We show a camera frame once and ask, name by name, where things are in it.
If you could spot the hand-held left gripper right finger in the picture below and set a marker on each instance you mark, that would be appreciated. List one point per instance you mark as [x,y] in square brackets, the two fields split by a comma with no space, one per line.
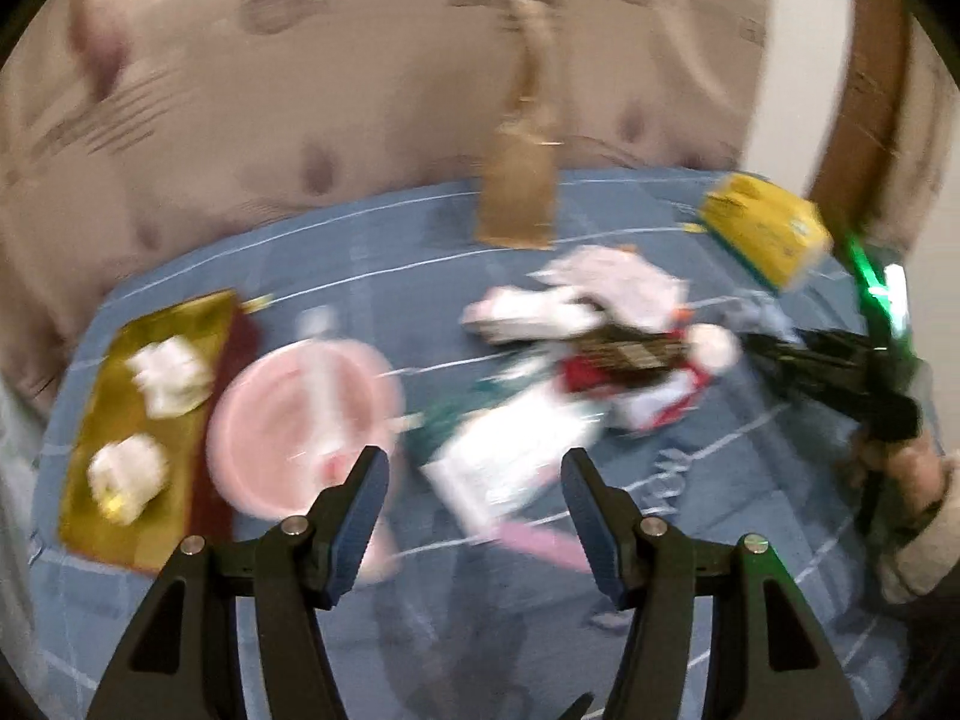
[592,525]

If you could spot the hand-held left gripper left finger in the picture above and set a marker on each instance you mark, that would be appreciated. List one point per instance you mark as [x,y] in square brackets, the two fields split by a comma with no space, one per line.
[360,521]

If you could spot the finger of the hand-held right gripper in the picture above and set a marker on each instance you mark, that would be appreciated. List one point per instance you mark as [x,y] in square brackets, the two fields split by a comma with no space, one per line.
[780,356]

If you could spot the dark patterned cloth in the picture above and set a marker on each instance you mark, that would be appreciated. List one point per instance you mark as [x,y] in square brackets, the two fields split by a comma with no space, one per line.
[630,352]

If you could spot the pink printed white cloth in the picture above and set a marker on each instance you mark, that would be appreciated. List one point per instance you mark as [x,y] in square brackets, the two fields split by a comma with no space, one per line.
[615,281]

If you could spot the gold metal tin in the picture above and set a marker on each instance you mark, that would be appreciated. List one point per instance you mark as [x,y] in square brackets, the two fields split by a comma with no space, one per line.
[142,420]

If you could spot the person's right hand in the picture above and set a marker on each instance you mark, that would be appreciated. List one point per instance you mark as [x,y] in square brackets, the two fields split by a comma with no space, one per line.
[904,469]

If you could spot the pink cloth strip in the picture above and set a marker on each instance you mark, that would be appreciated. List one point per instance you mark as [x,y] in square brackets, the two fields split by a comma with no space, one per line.
[544,544]

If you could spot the red white santa toy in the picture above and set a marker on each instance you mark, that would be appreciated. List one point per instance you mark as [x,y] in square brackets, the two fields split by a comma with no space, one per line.
[712,345]

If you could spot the white green tissue packet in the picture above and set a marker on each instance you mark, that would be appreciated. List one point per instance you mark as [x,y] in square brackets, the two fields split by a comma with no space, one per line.
[510,450]

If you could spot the blue checked bedsheet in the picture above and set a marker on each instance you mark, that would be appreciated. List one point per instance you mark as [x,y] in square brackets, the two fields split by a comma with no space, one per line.
[712,480]

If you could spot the yellow cardboard box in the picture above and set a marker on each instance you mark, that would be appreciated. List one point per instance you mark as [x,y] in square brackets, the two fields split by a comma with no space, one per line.
[765,229]

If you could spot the pink plastic basin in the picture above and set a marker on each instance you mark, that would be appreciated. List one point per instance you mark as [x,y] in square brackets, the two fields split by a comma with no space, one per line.
[262,427]

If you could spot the white plastic stick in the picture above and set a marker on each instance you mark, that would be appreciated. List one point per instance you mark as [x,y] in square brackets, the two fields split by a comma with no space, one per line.
[324,382]

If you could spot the white folded cloth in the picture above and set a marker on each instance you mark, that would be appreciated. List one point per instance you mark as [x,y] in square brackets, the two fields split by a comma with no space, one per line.
[525,311]

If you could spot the white sock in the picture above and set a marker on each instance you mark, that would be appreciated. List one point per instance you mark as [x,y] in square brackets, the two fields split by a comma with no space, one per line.
[169,375]
[127,476]

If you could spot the brown paper bag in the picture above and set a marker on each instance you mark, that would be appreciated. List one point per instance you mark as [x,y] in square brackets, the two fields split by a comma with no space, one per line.
[517,187]

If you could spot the translucent plastic bag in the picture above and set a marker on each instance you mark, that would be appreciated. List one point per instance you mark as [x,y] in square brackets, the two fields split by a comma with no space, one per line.
[19,525]

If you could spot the beige leaf printed cover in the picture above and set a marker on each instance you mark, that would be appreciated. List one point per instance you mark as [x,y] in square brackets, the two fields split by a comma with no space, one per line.
[300,90]

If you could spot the brown wooden door frame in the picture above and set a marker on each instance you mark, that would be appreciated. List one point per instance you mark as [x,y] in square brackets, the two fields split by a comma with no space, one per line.
[862,105]

